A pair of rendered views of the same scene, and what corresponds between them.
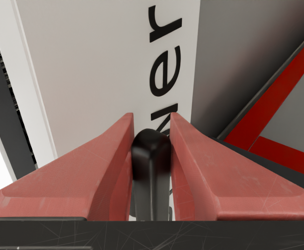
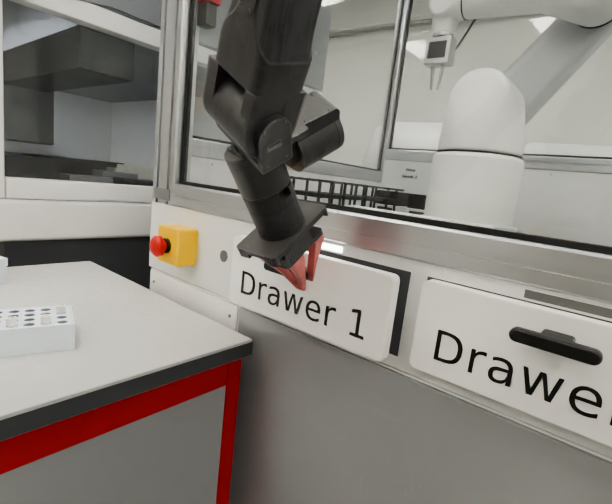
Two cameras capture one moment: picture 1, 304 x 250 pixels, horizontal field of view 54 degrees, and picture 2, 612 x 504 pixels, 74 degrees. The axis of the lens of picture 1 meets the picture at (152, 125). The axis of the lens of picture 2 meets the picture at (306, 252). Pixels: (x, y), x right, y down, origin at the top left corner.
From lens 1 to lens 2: 43 cm
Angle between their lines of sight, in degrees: 32
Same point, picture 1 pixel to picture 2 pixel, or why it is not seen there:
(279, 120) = (218, 412)
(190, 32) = (319, 331)
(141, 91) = (313, 295)
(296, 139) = (206, 403)
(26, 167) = not seen: hidden behind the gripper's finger
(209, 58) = (293, 380)
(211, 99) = (265, 376)
